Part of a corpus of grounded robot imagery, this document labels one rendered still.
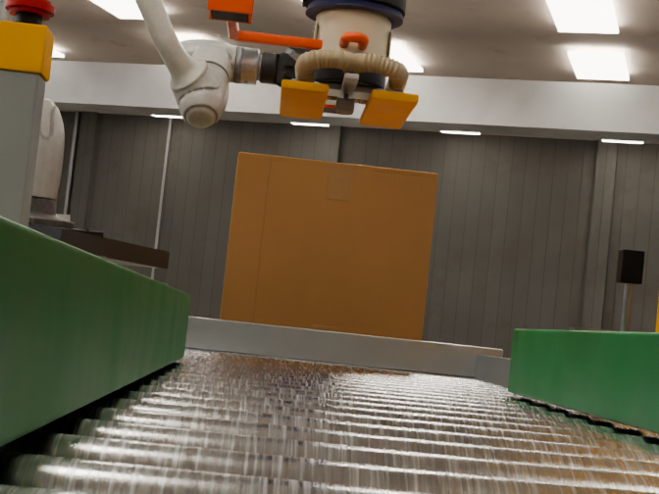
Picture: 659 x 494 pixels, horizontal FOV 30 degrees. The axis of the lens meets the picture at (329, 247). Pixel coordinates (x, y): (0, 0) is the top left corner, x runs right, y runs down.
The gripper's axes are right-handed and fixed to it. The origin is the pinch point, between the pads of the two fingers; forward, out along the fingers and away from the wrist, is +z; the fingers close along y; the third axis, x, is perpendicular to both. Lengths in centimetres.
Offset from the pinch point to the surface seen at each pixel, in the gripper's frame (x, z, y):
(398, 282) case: 56, 13, 51
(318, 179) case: 56, -5, 33
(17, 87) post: 123, -51, 32
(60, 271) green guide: 242, -23, 60
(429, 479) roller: 239, -5, 68
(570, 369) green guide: 166, 20, 63
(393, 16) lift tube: 31.8, 8.4, -8.2
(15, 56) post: 123, -52, 28
